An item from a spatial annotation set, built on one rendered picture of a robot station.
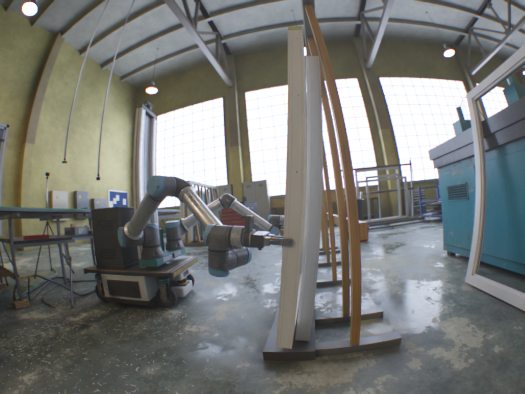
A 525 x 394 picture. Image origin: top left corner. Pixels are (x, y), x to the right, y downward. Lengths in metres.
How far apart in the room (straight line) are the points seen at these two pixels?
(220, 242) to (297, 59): 0.85
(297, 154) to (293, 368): 0.91
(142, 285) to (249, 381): 1.15
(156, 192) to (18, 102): 8.86
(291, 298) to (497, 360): 0.97
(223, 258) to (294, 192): 0.39
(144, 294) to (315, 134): 1.62
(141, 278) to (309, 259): 1.28
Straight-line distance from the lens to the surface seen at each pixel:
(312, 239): 0.99
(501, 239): 2.09
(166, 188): 1.26
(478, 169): 1.94
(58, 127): 10.20
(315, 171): 0.99
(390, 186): 9.01
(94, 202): 10.36
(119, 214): 1.97
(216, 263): 0.93
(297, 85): 0.99
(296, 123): 0.91
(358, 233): 0.96
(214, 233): 0.91
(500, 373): 1.12
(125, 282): 1.94
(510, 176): 1.95
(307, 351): 1.10
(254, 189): 8.58
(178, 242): 2.22
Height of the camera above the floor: 0.70
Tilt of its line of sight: 4 degrees up
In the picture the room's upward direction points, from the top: 5 degrees counter-clockwise
